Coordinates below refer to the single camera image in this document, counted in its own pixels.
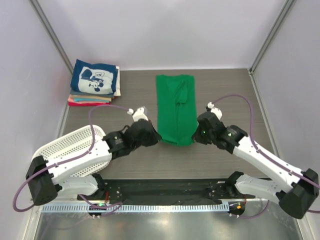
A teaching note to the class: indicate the beige folded t shirt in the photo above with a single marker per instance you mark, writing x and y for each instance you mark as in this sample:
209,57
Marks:
99,99

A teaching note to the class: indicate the salmon pink folded t shirt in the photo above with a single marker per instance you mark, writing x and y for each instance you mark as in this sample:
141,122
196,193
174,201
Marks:
88,99

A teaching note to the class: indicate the right aluminium corner post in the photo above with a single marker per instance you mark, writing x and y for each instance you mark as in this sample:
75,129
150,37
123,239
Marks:
284,12

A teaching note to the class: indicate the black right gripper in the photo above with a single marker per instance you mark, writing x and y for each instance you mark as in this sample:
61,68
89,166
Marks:
197,137

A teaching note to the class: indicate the turquoise folded t shirt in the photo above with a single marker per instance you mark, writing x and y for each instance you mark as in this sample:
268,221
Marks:
84,100

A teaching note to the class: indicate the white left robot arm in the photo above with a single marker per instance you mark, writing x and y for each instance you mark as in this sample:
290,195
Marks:
48,179

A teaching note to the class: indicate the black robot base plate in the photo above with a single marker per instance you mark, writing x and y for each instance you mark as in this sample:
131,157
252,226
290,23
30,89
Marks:
164,192

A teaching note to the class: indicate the green t shirt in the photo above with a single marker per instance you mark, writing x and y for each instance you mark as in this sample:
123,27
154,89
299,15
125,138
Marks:
176,109

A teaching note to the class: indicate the white slotted cable duct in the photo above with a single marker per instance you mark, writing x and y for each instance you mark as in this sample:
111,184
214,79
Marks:
85,208

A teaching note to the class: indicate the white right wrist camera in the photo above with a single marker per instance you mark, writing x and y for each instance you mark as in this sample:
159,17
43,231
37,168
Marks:
215,110

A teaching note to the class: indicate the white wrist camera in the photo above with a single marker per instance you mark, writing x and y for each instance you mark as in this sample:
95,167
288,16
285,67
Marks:
215,110
138,114

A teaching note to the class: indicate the navy printed folded t shirt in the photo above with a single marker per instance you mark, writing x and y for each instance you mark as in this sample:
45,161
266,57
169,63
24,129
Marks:
97,79

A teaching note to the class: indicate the red folded t shirt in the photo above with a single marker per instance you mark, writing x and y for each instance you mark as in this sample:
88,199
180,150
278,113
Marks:
87,104

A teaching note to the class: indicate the grey teal folded t shirt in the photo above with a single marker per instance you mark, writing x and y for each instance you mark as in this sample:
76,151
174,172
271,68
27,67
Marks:
91,94

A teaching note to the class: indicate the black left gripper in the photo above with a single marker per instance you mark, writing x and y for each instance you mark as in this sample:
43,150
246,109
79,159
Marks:
154,138

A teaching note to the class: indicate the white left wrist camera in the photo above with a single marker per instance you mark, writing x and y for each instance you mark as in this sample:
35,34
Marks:
138,114

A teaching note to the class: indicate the left aluminium corner post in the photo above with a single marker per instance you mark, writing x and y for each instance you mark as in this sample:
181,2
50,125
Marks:
51,32

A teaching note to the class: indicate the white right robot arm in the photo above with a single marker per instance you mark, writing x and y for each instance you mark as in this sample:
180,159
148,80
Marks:
293,189

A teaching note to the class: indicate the white perforated plastic basket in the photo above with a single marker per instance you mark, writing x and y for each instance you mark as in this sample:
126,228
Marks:
77,140

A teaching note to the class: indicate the aluminium corner post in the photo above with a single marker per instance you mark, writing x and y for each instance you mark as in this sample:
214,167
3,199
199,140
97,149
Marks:
284,12
51,32

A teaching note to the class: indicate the white folded t shirt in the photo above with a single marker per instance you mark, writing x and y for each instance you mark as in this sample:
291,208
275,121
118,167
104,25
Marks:
117,92

